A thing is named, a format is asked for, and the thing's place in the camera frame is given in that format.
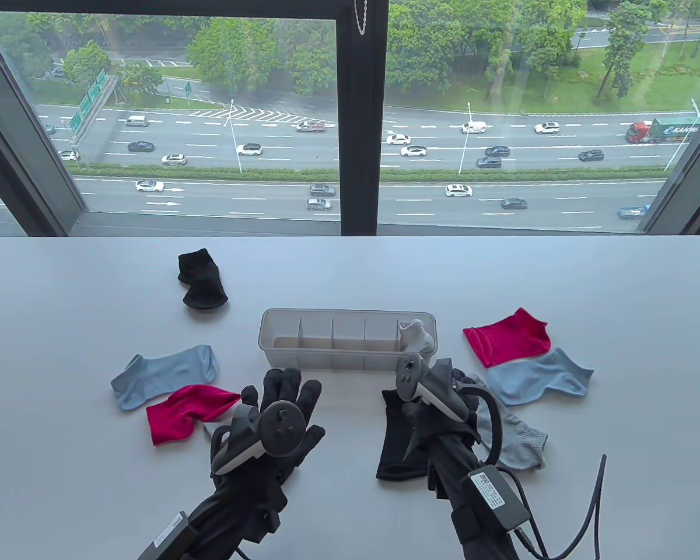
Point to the person's right hand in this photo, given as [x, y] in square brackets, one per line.
[437, 434]

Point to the person's left hand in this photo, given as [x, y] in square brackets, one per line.
[283, 388]

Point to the black sock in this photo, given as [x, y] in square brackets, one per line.
[201, 286]
[394, 443]

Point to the grey sock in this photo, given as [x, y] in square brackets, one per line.
[525, 446]
[207, 433]

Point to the white sock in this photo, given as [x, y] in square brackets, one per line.
[408, 326]
[424, 344]

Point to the red sock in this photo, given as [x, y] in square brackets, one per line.
[507, 341]
[175, 417]

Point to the light blue sock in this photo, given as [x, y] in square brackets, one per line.
[163, 373]
[536, 379]

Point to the person's right forearm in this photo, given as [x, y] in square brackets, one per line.
[443, 478]

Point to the person's left forearm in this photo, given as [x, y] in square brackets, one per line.
[233, 513]

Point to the grey handheld controller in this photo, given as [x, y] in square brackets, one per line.
[280, 429]
[409, 376]

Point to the clear plastic divided organizer box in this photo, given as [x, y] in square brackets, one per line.
[326, 359]

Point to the black box with white label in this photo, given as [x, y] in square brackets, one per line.
[166, 534]
[496, 496]

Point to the green road sign gantry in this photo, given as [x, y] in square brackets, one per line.
[84, 108]

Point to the dark window frame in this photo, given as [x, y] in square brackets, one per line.
[359, 146]

